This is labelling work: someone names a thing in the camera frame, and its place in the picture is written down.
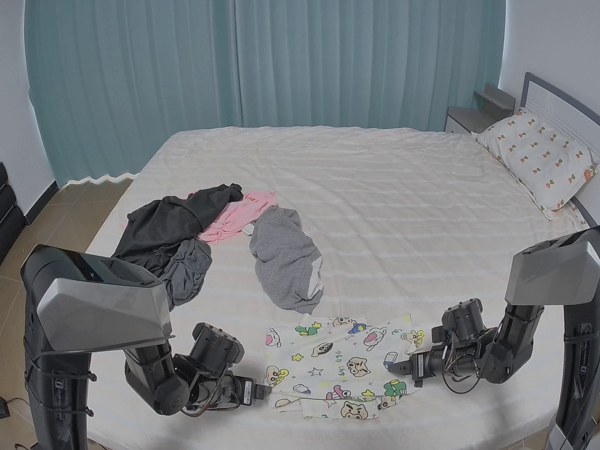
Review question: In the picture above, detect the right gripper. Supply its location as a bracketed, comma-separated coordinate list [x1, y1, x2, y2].
[409, 349, 448, 387]

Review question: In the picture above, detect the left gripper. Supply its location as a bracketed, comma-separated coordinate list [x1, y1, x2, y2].
[230, 375, 269, 408]

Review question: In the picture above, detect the white printed pyjama top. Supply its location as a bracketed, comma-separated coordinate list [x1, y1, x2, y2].
[263, 312, 428, 421]

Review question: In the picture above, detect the dark grey garment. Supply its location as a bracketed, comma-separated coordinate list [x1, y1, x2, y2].
[162, 238, 214, 311]

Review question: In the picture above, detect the bed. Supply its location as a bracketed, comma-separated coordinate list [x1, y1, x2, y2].
[70, 72, 600, 450]

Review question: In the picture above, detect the pink garment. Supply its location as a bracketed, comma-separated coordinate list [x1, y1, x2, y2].
[187, 190, 278, 245]

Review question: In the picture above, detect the black garment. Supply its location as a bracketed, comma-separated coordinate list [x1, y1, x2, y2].
[114, 183, 245, 283]

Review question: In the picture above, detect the white printed pillow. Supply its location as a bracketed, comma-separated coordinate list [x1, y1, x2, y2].
[471, 110, 600, 222]

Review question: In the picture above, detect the grey bedside table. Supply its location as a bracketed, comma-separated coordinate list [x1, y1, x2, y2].
[445, 82, 516, 135]

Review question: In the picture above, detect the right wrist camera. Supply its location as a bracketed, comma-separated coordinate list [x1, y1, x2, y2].
[430, 326, 453, 351]

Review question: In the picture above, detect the black cable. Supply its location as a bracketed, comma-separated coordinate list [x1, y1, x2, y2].
[442, 372, 475, 395]

